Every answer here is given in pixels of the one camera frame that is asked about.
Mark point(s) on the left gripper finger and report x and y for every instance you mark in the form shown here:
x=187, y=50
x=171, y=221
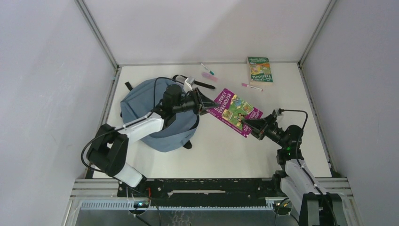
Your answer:
x=206, y=108
x=204, y=99

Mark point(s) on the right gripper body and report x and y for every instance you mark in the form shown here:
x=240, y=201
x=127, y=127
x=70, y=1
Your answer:
x=272, y=131

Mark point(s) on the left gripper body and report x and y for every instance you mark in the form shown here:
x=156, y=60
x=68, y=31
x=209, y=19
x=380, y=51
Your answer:
x=188, y=104

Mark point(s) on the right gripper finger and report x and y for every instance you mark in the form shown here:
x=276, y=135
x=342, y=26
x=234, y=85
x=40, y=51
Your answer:
x=256, y=131
x=260, y=121

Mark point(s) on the purple treehouse book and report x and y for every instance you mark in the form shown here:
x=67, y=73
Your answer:
x=233, y=109

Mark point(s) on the blue student backpack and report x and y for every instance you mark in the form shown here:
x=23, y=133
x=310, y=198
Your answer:
x=141, y=112

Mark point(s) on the green treehouse book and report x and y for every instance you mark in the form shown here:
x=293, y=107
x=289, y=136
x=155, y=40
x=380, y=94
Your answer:
x=259, y=70

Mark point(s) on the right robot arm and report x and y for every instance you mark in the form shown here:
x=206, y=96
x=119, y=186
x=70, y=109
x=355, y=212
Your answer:
x=314, y=204

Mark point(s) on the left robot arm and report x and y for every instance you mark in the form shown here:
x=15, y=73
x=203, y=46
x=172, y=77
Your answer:
x=107, y=153

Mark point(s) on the pink eraser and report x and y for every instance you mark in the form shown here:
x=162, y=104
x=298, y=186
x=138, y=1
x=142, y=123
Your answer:
x=209, y=76

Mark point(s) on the teal capped marker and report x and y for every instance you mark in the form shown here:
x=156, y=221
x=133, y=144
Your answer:
x=207, y=69

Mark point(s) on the pink capped marker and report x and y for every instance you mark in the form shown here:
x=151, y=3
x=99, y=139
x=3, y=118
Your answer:
x=252, y=87

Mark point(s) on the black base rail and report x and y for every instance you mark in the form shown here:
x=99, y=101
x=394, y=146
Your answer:
x=200, y=192

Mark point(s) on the aluminium frame profile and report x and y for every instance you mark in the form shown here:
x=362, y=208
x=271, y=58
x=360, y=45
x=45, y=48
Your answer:
x=89, y=18

